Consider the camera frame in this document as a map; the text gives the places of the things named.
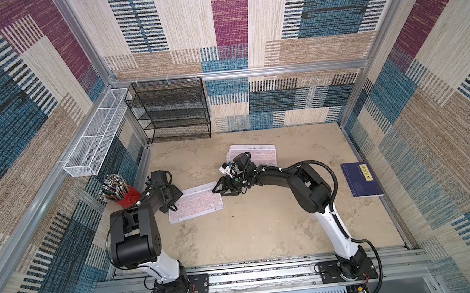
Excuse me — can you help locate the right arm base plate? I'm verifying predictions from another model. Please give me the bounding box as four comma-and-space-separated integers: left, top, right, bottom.
316, 257, 379, 284

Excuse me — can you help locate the red pen cup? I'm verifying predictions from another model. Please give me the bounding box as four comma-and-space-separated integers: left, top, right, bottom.
116, 186, 141, 209

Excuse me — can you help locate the bundle of pens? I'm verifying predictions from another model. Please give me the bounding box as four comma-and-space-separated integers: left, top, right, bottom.
98, 174, 129, 202

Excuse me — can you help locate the white mesh wall basket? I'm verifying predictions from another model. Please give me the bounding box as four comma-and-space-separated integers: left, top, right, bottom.
63, 88, 129, 178

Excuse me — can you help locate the dark blue notebook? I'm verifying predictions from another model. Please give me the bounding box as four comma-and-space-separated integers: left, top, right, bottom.
341, 162, 384, 198

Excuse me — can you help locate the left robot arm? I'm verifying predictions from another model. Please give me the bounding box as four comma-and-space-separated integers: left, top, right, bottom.
99, 170, 192, 293

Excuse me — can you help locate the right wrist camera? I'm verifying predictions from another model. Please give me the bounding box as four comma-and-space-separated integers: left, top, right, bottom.
219, 152, 252, 178

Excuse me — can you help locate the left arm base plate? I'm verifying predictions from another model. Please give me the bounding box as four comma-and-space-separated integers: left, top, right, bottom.
152, 274, 210, 293

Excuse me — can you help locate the pink keyboard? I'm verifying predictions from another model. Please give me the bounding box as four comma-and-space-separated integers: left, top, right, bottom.
168, 182, 224, 224
226, 144, 278, 166

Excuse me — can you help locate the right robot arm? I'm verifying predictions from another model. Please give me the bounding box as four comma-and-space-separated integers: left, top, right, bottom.
212, 160, 384, 281

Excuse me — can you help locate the black wire shelf rack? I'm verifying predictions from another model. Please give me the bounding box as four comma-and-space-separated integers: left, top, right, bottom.
126, 78, 212, 144

